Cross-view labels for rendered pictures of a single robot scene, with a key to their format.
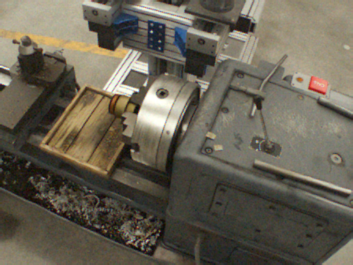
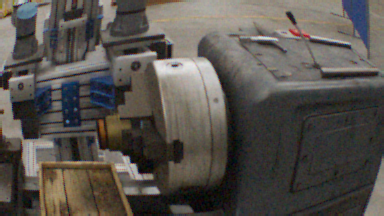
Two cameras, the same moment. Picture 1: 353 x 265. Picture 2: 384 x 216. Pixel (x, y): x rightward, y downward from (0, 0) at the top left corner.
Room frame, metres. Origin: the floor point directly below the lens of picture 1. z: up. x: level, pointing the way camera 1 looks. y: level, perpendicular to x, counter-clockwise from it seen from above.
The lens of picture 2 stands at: (-0.20, 0.62, 1.62)
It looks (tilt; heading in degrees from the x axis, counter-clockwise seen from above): 23 degrees down; 330
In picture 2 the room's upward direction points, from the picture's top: 1 degrees clockwise
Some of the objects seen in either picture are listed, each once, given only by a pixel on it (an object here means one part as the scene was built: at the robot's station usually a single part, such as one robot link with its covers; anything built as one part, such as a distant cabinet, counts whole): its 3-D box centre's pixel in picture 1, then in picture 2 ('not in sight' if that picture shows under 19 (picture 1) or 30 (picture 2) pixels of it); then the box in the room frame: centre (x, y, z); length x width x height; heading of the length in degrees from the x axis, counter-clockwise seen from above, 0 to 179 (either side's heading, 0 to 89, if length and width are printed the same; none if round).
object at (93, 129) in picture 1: (94, 127); (79, 195); (0.90, 0.34, 0.89); 0.36 x 0.30 x 0.04; 164
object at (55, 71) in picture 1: (39, 72); (1, 151); (1.06, 0.61, 0.99); 0.20 x 0.10 x 0.05; 74
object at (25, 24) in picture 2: not in sight; (26, 17); (1.57, 0.40, 1.33); 0.13 x 0.12 x 0.14; 7
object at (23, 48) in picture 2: not in sight; (25, 43); (1.56, 0.40, 1.21); 0.15 x 0.15 x 0.10
